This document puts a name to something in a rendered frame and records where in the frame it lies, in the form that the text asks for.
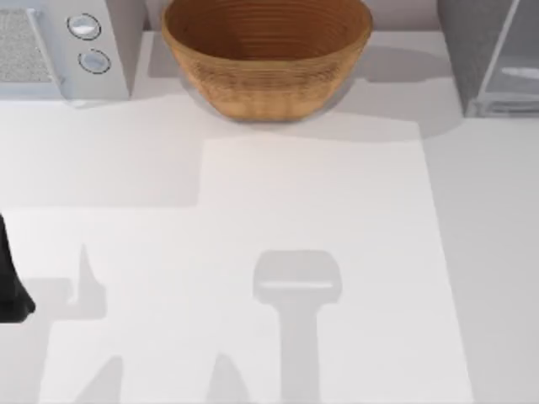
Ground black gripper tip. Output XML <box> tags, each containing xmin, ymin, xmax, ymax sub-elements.
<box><xmin>0</xmin><ymin>213</ymin><xmax>37</xmax><ymax>324</ymax></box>

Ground brown woven basket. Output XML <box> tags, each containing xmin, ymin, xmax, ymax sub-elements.
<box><xmin>161</xmin><ymin>0</ymin><xmax>374</xmax><ymax>124</ymax></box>

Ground round microwave knob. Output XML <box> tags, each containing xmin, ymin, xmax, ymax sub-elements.
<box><xmin>77</xmin><ymin>48</ymin><xmax>113</xmax><ymax>75</ymax></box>
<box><xmin>66</xmin><ymin>12</ymin><xmax>103</xmax><ymax>41</ymax></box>

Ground pale microwave oven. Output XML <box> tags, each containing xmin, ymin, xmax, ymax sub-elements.
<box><xmin>0</xmin><ymin>0</ymin><xmax>149</xmax><ymax>109</ymax></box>

